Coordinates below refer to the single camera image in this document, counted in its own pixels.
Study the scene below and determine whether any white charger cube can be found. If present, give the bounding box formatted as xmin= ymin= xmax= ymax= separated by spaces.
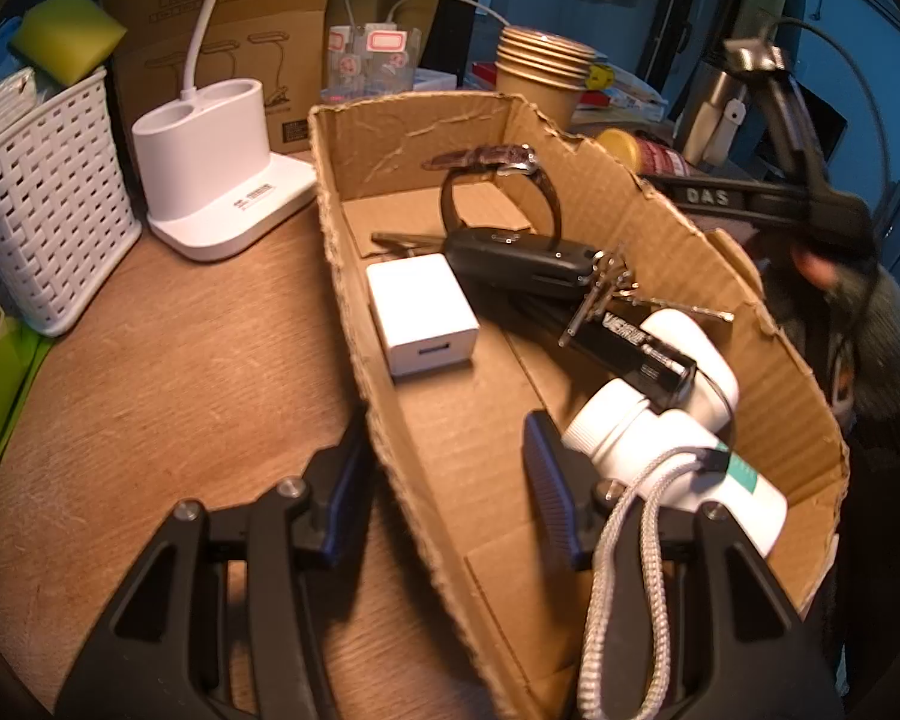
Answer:
xmin=366 ymin=253 xmax=481 ymax=378

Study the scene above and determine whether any black monitor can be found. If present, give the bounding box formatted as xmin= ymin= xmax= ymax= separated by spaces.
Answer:
xmin=802 ymin=86 xmax=848 ymax=166

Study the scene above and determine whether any white woven plastic basket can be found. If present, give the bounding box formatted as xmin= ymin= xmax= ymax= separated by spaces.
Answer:
xmin=0 ymin=66 xmax=142 ymax=337

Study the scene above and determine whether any stack of brown paper cups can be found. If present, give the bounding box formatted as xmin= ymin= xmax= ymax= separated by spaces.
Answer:
xmin=493 ymin=25 xmax=597 ymax=132

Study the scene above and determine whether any yellow sponge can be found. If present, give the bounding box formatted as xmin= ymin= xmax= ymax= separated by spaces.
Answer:
xmin=9 ymin=0 xmax=127 ymax=85

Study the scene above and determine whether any brown lamp carton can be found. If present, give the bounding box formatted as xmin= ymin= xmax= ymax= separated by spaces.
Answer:
xmin=99 ymin=0 xmax=344 ymax=155

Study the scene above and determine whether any person's right hand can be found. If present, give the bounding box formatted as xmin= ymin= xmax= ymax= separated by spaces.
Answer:
xmin=791 ymin=247 xmax=845 ymax=290

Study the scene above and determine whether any green tissue packet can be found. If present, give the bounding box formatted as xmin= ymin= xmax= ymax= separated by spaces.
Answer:
xmin=0 ymin=255 xmax=53 ymax=522

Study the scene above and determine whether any black car key with keyring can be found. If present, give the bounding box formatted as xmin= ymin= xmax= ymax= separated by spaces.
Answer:
xmin=371 ymin=225 xmax=736 ymax=350

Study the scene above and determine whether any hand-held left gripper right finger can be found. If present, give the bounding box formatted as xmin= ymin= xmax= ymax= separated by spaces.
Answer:
xmin=521 ymin=410 xmax=845 ymax=720

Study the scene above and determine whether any person's right forearm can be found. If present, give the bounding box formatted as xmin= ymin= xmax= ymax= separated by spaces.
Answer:
xmin=765 ymin=240 xmax=900 ymax=428

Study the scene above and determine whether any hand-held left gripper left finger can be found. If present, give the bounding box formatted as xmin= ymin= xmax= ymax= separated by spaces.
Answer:
xmin=54 ymin=405 xmax=376 ymax=720

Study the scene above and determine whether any stack of papers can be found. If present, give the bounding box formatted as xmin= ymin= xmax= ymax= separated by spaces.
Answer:
xmin=574 ymin=64 xmax=672 ymax=121

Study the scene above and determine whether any white desk lamp base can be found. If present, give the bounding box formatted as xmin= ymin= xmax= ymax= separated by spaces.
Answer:
xmin=131 ymin=0 xmax=320 ymax=263

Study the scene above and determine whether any white packet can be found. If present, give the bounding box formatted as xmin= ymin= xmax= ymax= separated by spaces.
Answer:
xmin=0 ymin=67 xmax=38 ymax=158

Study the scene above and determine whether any wristwatch with dark strap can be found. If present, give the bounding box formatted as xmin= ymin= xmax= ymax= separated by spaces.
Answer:
xmin=422 ymin=144 xmax=563 ymax=256

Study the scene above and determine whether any steel tumbler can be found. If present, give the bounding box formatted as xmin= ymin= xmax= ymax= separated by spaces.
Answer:
xmin=682 ymin=64 xmax=751 ymax=166

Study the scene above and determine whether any white pill bottle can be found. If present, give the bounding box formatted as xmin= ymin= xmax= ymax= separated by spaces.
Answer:
xmin=562 ymin=379 xmax=788 ymax=556

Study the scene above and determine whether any cardboard box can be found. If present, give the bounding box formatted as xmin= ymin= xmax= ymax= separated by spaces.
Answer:
xmin=307 ymin=90 xmax=850 ymax=720

